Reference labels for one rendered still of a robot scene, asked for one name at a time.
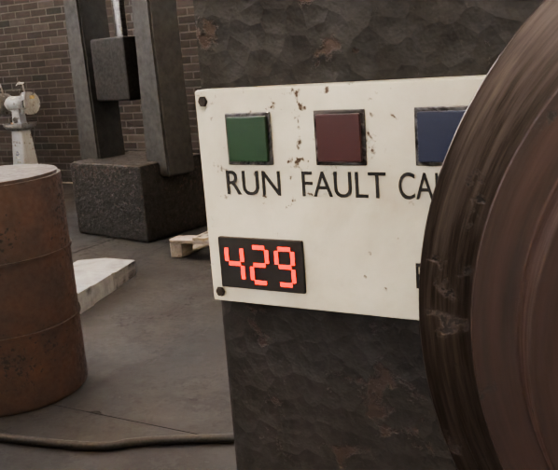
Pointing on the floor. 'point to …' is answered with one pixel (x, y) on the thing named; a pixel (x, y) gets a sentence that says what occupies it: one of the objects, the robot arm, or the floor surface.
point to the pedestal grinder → (28, 103)
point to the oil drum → (20, 292)
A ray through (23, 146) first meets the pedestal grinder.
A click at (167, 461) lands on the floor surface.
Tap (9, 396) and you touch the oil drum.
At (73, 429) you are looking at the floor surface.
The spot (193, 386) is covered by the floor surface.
